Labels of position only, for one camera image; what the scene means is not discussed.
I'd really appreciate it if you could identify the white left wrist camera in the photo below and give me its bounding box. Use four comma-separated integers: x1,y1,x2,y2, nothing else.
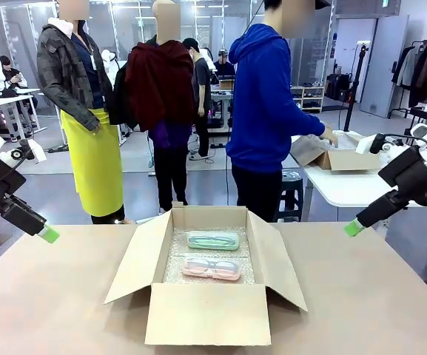
0,138,48,164

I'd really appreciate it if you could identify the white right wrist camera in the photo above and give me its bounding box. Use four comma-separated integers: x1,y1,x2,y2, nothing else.
354,132,397,157

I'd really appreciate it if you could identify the mannequin with camouflage jacket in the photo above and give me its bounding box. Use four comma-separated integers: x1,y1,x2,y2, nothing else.
36,0,126,226

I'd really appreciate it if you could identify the white background desk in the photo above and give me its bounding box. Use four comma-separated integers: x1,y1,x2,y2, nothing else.
0,87,48,143

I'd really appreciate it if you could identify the bubble wrap sheet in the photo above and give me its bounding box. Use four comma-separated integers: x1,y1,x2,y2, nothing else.
297,132,360,153

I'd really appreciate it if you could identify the black plastic stool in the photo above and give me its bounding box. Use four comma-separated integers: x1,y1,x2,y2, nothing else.
276,170,305,223

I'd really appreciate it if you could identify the seated person with headset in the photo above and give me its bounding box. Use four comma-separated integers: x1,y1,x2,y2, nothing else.
212,47,238,81

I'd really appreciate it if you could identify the person's right hand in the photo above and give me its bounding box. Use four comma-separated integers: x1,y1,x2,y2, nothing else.
319,125,340,146

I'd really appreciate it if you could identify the black hanging bag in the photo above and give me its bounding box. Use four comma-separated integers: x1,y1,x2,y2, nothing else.
108,62,140,131

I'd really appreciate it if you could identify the pink glasses case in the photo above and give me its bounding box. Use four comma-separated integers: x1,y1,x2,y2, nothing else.
181,256,243,283

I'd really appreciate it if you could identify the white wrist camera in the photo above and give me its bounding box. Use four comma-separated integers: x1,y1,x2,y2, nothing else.
354,132,397,157
0,138,48,164

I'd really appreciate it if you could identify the black tripod stand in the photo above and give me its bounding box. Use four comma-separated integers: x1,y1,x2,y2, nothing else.
340,40,371,132

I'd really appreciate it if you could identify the small cardboard box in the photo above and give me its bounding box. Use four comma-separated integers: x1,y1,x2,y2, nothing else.
289,132,383,172

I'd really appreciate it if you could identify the dark red shawl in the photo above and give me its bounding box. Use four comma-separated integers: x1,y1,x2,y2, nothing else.
125,39,195,133

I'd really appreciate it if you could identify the seated person in varsity jacket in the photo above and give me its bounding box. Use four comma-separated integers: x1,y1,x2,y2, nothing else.
0,55,29,90

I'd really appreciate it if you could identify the black suitcase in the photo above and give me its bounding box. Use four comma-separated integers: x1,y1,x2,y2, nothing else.
325,72,355,102

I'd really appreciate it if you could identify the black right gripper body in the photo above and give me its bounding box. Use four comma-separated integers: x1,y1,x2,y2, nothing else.
377,146,427,197

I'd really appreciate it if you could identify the person in blue hoodie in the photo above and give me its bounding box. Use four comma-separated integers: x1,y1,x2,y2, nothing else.
225,0,340,223

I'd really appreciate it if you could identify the person's right forearm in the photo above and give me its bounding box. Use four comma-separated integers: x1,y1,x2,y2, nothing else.
283,106,327,138

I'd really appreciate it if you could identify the white side table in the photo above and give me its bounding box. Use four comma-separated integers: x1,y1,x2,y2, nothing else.
301,162,427,238

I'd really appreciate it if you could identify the mannequin with red shawl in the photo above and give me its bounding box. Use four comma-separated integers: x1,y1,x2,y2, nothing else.
124,0,195,217

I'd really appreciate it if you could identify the mint green glasses case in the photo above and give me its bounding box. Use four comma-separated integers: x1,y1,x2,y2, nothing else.
186,230,241,253

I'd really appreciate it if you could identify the wooden shoe shelf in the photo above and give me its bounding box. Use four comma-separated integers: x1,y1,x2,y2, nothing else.
290,85,326,114

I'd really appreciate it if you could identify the person in grey t-shirt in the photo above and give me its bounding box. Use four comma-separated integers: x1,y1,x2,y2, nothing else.
182,36,213,161

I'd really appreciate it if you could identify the clothes rack with coats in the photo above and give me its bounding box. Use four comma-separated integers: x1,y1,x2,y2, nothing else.
390,38,427,120

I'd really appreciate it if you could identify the bubble wrap box lining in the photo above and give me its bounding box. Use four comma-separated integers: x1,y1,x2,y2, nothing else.
163,224,256,285

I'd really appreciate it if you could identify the large open cardboard box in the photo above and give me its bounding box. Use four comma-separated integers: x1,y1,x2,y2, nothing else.
104,202,309,347

